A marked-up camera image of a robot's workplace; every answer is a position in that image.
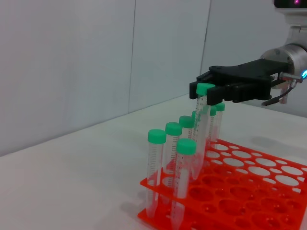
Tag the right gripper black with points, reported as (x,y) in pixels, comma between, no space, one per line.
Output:
(251,72)

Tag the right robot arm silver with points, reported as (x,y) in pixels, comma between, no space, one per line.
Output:
(287,56)

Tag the orange test tube rack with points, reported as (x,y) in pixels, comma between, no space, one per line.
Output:
(239,191)

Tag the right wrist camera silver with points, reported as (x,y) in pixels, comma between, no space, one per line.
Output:
(295,12)

